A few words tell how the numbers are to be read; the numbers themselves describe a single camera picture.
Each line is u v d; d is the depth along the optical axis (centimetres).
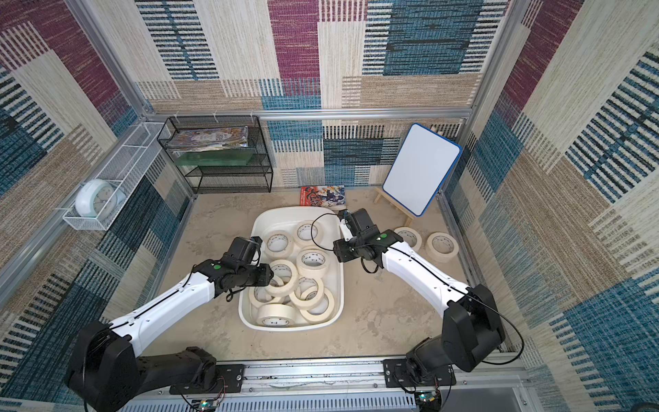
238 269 65
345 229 74
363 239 63
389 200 106
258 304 80
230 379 73
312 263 92
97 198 64
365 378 74
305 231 105
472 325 41
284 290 80
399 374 73
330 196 115
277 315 76
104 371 40
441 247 102
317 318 82
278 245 100
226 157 97
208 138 85
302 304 81
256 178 119
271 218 103
